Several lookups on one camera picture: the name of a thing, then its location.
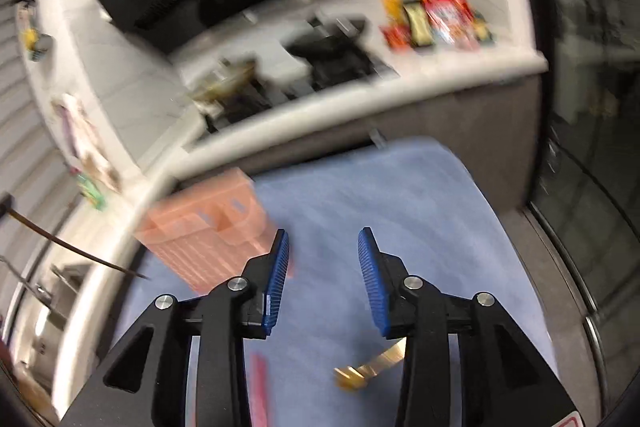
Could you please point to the green dish soap bottle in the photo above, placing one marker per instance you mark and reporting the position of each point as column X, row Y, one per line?
column 90, row 191

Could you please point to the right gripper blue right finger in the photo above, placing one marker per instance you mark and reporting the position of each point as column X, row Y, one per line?
column 382, row 276

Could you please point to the red cereal bag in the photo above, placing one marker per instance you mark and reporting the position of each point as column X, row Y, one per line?
column 452, row 20

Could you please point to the black gas stove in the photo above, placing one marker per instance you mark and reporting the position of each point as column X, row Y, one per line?
column 266, row 92

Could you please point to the pink plastic utensil holder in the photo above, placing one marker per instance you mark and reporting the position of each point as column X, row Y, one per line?
column 206, row 233

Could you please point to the black frying pan with lid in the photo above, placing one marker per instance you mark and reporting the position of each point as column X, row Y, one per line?
column 330, row 42

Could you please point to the cream hanging towel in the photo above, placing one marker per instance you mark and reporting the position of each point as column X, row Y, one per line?
column 84, row 143

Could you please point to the brown wooden chopstick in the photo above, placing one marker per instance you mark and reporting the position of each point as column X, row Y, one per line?
column 8, row 210

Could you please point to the dark soy sauce bottle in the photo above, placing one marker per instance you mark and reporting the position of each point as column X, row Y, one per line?
column 420, row 34

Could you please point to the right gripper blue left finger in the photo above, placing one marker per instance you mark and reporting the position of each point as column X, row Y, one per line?
column 266, row 275

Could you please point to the blue fleece mat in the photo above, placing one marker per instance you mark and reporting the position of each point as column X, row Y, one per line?
column 475, row 353

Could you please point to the dark red chopstick gold band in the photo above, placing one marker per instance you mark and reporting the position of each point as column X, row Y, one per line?
column 355, row 378

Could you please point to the orange snack packet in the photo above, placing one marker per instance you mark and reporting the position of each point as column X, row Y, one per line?
column 396, row 31

